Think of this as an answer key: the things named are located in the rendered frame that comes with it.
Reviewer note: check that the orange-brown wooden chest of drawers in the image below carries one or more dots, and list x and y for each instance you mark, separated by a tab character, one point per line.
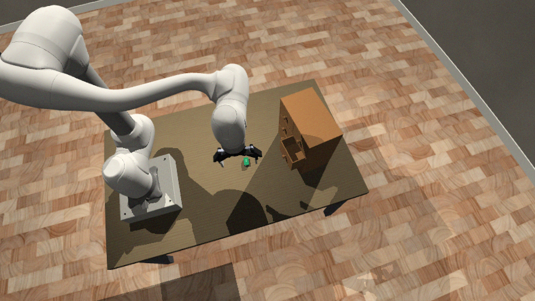
316	126

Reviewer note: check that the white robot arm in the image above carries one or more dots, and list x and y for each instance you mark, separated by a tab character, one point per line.
46	66

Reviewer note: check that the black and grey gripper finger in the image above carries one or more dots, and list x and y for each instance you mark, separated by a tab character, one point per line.
220	155
252	152

